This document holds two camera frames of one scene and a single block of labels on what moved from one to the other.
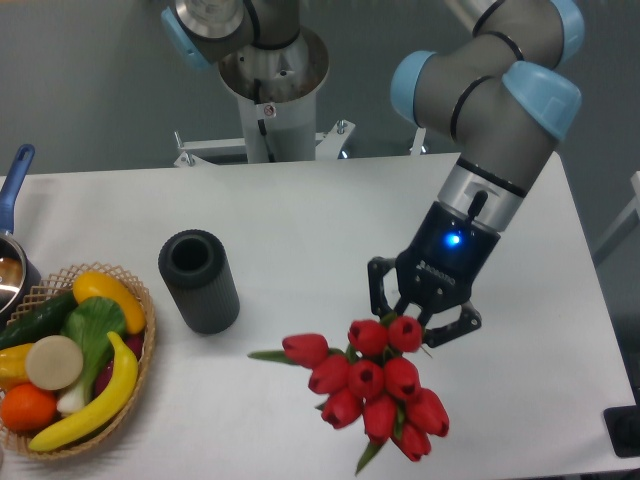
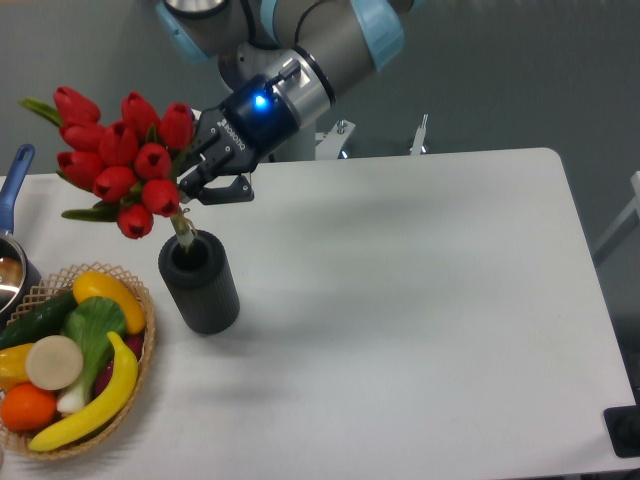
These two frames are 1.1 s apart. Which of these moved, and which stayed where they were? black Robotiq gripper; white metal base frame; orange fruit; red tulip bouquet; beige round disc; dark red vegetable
Moved: red tulip bouquet; black Robotiq gripper
Stayed: dark red vegetable; orange fruit; white metal base frame; beige round disc
